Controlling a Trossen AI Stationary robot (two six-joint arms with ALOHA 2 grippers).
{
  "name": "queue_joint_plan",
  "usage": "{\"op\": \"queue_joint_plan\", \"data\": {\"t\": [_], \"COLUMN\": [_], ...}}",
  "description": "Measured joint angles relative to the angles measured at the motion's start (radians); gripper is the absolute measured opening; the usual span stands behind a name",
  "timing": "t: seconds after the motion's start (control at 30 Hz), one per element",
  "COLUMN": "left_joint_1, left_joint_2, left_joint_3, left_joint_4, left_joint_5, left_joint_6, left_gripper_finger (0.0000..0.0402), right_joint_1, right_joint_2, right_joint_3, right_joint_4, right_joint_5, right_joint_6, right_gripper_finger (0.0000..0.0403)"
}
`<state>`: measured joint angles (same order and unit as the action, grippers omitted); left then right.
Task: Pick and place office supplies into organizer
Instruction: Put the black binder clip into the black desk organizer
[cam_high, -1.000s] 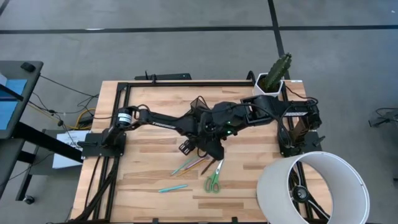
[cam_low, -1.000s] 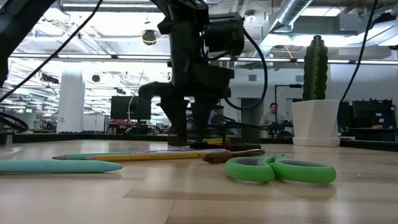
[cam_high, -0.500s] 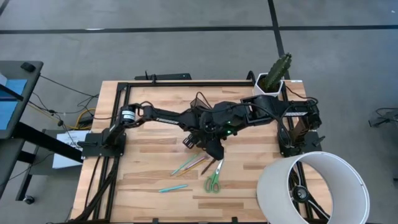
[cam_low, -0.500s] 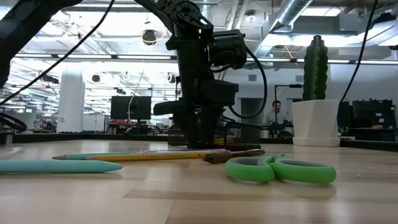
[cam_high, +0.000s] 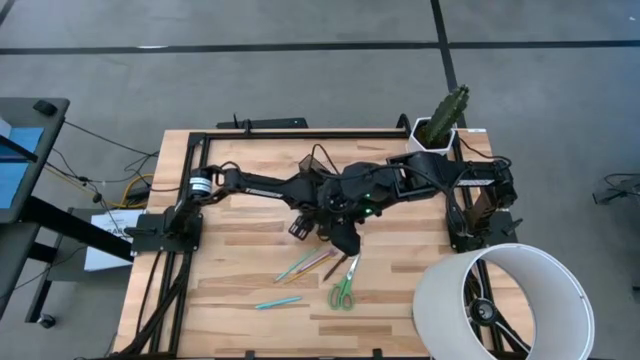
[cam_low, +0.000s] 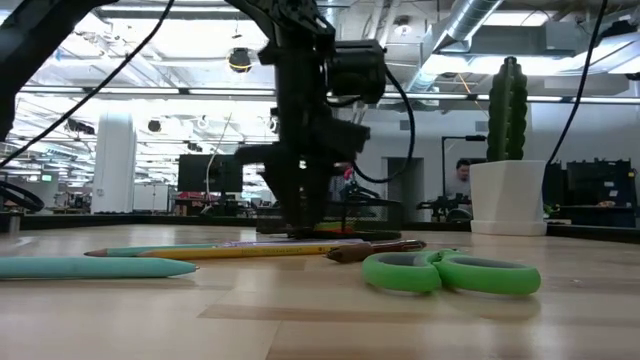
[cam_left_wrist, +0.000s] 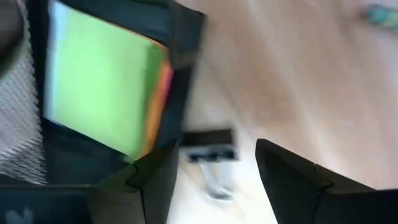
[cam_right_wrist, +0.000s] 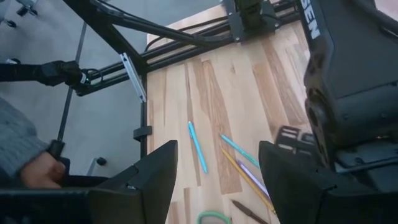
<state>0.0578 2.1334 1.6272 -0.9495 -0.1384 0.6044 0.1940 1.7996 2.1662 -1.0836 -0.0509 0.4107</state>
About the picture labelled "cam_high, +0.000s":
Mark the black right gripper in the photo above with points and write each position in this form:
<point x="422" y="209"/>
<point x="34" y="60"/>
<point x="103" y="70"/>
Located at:
<point x="370" y="185"/>

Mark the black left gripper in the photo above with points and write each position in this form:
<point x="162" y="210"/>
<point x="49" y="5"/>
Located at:
<point x="330" y="207"/>

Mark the light purple pen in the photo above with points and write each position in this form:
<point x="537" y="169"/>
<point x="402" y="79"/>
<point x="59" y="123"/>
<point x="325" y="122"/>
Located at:
<point x="324" y="260"/>

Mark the brown pencil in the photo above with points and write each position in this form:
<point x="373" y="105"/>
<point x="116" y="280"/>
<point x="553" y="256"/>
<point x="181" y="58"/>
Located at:
<point x="335" y="268"/>

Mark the thin teal pencil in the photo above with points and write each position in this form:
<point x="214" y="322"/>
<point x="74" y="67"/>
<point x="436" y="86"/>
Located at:
<point x="296" y="265"/>

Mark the yellow pencil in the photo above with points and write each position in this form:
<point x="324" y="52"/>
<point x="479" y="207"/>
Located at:
<point x="306" y="271"/>

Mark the thick teal pen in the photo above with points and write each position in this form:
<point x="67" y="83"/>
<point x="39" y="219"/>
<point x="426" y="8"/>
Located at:
<point x="278" y="302"/>

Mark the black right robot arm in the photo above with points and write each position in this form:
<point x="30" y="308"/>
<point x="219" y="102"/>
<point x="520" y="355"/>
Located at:
<point x="435" y="172"/>

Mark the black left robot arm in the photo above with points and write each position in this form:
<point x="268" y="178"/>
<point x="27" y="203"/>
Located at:
<point x="270" y="190"/>

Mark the white plant pot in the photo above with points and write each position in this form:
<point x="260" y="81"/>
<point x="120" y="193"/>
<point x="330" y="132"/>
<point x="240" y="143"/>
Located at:
<point x="414" y="140"/>

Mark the green cactus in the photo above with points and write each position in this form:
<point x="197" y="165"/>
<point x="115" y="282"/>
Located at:
<point x="447" y="115"/>

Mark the black power strip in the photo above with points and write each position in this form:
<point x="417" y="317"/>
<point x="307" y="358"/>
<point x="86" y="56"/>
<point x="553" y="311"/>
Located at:
<point x="270" y="123"/>

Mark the white lamp shade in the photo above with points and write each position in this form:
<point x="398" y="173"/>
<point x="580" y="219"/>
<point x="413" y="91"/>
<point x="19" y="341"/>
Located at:
<point x="440" y="310"/>

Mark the black lamp stand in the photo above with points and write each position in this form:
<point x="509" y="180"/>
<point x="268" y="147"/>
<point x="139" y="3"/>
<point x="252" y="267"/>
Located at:
<point x="482" y="312"/>

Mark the white paper sheet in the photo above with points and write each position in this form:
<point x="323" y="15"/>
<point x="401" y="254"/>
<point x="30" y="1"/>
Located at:
<point x="100" y="260"/>

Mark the grey side desk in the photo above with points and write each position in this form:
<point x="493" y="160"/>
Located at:
<point x="55" y="130"/>

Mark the black caster wheel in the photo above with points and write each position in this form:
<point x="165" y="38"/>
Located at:
<point x="47" y="321"/>

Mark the black computer mouse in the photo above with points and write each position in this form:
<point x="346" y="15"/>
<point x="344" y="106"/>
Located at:
<point x="45" y="107"/>

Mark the blue screen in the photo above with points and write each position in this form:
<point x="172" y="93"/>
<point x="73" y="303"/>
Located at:
<point x="20" y="175"/>

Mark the black aluminium table frame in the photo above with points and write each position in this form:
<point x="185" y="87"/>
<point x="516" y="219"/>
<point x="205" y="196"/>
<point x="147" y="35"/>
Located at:
<point x="300" y="135"/>

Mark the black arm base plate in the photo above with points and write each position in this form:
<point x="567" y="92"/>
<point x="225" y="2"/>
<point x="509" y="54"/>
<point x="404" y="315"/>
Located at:
<point x="500" y="230"/>
<point x="160" y="240"/>

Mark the black desk leg frame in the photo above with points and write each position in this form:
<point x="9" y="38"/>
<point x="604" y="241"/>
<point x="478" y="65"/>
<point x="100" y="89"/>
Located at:
<point x="75" y="227"/>

